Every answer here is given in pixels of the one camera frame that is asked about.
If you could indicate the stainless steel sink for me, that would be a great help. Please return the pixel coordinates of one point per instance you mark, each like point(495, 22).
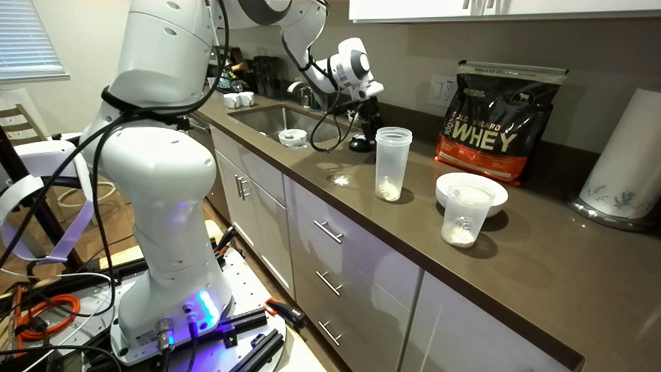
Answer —
point(270, 121)

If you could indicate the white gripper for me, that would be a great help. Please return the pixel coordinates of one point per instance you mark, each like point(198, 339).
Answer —
point(348, 71)

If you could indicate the white bowl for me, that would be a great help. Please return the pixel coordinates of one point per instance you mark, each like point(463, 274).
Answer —
point(462, 178)

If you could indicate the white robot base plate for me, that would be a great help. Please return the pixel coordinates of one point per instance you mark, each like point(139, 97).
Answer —
point(250, 334)

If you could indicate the white upper cabinets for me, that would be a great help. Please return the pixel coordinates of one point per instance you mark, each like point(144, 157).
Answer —
point(436, 11)

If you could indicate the clear shaker bottle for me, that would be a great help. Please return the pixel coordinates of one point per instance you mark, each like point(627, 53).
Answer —
point(466, 214)
point(393, 148)

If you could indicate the white cups on counter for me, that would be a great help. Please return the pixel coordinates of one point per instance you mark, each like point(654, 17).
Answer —
point(239, 99)

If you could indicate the chrome faucet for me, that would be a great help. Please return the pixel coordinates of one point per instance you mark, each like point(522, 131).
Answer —
point(305, 96)

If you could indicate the black coffee maker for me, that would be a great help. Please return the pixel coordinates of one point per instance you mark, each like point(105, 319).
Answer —
point(270, 75)

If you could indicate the left clear shaker bottle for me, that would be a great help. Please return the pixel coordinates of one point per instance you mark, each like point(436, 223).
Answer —
point(393, 148)

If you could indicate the right clear shaker bottle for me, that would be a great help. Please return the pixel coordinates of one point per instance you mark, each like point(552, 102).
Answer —
point(466, 214)

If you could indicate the white paper towel roll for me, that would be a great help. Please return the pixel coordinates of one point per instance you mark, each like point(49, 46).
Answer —
point(624, 185)

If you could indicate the white lower cabinet drawers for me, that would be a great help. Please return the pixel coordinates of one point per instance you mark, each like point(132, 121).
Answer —
point(376, 308)

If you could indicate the black bottle lid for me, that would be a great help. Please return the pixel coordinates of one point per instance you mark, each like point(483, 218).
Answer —
point(359, 146)

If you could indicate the white container in sink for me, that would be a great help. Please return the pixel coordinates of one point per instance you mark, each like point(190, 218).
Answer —
point(294, 136)

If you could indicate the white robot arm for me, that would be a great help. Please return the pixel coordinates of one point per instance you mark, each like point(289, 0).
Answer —
point(164, 172)

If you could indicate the black whey protein bag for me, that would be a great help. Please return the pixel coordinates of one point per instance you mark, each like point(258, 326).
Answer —
point(498, 117)

